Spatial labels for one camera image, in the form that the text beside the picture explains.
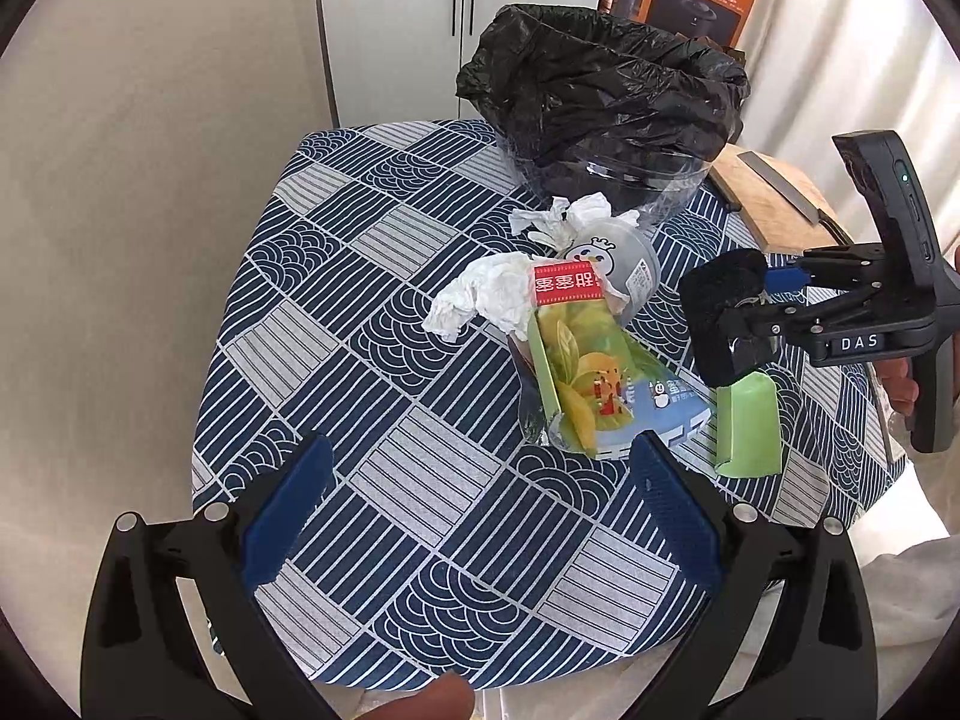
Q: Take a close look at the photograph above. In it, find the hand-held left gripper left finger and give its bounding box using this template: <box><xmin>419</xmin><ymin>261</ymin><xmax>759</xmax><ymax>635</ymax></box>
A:
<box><xmin>81</xmin><ymin>433</ymin><xmax>353</xmax><ymax>720</ymax></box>

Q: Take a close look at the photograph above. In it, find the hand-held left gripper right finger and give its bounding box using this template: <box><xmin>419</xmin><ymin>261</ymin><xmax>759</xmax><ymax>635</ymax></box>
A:
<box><xmin>621</xmin><ymin>431</ymin><xmax>880</xmax><ymax>720</ymax></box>

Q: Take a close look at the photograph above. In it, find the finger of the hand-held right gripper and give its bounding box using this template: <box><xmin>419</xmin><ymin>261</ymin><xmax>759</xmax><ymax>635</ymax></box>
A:
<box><xmin>763</xmin><ymin>244</ymin><xmax>890</xmax><ymax>295</ymax></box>
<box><xmin>716</xmin><ymin>289</ymin><xmax>893</xmax><ymax>352</ymax></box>

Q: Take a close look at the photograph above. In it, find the black fluffy cloth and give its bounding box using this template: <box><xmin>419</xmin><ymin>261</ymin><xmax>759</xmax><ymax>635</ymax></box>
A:
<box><xmin>679</xmin><ymin>249</ymin><xmax>773</xmax><ymax>385</ymax></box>

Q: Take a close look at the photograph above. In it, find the colourful snack packet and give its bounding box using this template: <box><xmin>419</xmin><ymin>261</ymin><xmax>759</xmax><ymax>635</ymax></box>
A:
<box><xmin>525</xmin><ymin>300</ymin><xmax>713</xmax><ymax>462</ymax></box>

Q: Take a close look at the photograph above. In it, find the black trash bag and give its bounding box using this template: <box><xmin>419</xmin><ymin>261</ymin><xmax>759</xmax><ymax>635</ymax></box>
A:
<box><xmin>455</xmin><ymin>4</ymin><xmax>751</xmax><ymax>200</ymax></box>

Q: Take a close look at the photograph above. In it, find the large white tissue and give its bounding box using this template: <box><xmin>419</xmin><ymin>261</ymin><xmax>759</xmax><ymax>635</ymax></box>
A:
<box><xmin>421</xmin><ymin>253</ymin><xmax>541</xmax><ymax>342</ymax></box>

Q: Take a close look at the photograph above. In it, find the person's right hand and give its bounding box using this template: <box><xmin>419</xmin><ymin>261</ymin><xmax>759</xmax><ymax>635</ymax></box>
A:
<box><xmin>876</xmin><ymin>355</ymin><xmax>922</xmax><ymax>419</ymax></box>

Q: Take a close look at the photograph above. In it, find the person's left hand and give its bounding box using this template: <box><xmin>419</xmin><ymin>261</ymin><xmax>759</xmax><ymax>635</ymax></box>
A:
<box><xmin>352</xmin><ymin>671</ymin><xmax>477</xmax><ymax>720</ymax></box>

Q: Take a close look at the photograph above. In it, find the wooden cutting board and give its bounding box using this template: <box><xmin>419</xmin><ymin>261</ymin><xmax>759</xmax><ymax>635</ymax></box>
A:
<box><xmin>709</xmin><ymin>144</ymin><xmax>852</xmax><ymax>250</ymax></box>

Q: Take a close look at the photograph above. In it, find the kitchen knife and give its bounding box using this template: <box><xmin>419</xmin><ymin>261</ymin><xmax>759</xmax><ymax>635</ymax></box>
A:
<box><xmin>737</xmin><ymin>151</ymin><xmax>852</xmax><ymax>245</ymax></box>

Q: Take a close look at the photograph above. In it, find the green paper box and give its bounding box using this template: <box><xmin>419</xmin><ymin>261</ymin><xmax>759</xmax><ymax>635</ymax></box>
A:
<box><xmin>712</xmin><ymin>373</ymin><xmax>785</xmax><ymax>477</ymax></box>

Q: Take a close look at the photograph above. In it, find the blue patterned tablecloth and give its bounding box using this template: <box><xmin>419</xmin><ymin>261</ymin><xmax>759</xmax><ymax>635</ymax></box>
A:
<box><xmin>191</xmin><ymin>120</ymin><xmax>912</xmax><ymax>691</ymax></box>

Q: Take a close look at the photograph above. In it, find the clear printed plastic cup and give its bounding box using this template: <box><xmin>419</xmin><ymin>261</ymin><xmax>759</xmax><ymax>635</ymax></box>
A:
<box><xmin>555</xmin><ymin>219</ymin><xmax>661</xmax><ymax>327</ymax></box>

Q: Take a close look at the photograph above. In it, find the red label snack packet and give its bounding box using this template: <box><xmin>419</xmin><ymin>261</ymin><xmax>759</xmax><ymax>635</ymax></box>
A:
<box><xmin>531</xmin><ymin>259</ymin><xmax>607</xmax><ymax>310</ymax></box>

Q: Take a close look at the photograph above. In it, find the small crumpled white tissue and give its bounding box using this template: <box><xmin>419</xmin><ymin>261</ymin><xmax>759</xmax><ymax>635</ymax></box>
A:
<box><xmin>508</xmin><ymin>193</ymin><xmax>642</xmax><ymax>248</ymax></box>

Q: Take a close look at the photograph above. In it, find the white cabinet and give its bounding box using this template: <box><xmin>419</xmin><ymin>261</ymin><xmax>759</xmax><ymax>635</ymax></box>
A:
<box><xmin>311</xmin><ymin>0</ymin><xmax>612</xmax><ymax>128</ymax></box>

